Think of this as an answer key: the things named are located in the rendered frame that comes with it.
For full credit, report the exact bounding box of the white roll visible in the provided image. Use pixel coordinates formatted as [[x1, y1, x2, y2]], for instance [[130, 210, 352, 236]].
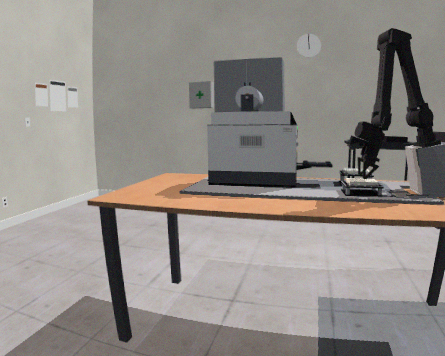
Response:
[[235, 86, 263, 111]]

